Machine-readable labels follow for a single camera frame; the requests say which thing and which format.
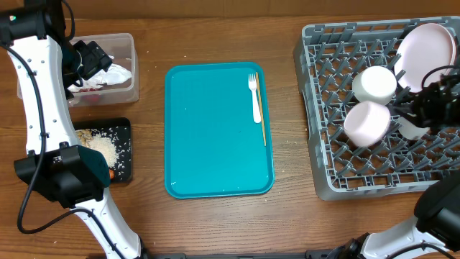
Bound white paper cup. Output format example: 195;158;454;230
397;117;430;140

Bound white napkin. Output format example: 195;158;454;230
68;56;132;93

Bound red snack wrapper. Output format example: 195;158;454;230
76;85;103;93

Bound white bowl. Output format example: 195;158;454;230
352;65;397;106

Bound pink bowl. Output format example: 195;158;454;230
344;101;391;147

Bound white round plate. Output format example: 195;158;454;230
394;23;456;93

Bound white plastic fork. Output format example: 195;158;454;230
248;73;262;124

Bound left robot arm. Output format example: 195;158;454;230
1;0;149;258

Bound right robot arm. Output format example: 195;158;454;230
326;75;459;258

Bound grey dishwasher rack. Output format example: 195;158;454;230
293;17;459;201

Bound clear plastic bin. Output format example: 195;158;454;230
8;33;139;124

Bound black plastic tray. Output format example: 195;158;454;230
74;117;133;183

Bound peanuts in pink bowl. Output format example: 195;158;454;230
76;129;93;147

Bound spilled rice pile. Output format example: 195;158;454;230
89;134;124;169

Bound wooden chopstick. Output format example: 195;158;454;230
255;72;267;147

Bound teal plastic serving tray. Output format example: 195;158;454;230
164;61;275;199

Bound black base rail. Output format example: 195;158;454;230
145;249;339;259

